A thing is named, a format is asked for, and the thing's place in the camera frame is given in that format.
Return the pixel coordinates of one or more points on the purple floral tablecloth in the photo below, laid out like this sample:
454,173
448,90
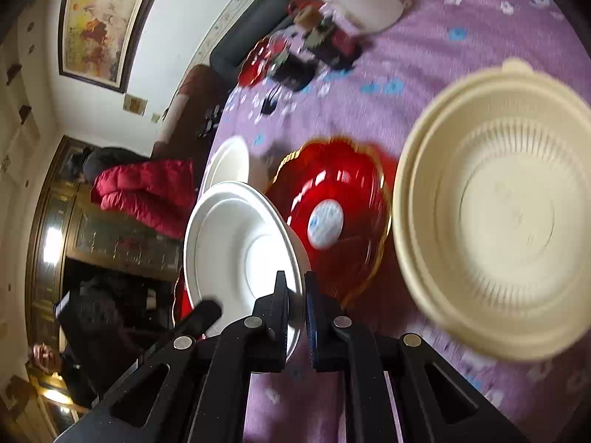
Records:
461,23

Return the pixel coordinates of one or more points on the black plug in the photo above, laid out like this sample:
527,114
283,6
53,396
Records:
268,105

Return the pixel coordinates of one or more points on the cream plastic bowl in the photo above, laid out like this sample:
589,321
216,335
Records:
498,212

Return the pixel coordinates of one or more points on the framed horse painting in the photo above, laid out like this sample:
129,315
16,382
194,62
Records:
104,18

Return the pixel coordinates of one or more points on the white bowl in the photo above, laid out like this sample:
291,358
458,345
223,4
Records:
231,240

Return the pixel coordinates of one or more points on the dark boxy device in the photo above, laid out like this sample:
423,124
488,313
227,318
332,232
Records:
330,39

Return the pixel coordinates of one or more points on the black leather sofa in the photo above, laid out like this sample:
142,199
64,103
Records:
258,18

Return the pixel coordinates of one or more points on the red gold-rimmed plate with sticker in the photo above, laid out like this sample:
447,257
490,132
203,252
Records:
341,184

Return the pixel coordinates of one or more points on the red bag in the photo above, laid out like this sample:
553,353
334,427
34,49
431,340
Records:
302,7

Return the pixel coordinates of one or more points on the brown sofa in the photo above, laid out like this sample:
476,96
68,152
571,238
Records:
194,97

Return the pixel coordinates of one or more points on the small red plate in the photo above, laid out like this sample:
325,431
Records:
256,62

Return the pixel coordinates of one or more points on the small white plate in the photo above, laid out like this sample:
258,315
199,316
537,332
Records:
231,161

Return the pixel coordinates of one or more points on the black items on sofa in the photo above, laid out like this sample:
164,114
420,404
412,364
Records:
211,122

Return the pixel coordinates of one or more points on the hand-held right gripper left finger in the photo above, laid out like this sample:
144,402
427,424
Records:
277,332

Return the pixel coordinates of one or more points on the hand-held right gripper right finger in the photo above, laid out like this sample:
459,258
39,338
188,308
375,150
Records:
310,318

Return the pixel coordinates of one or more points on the small wall calendar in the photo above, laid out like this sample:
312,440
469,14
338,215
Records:
135,104

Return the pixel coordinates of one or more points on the large red plate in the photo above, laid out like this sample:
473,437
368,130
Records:
183,302

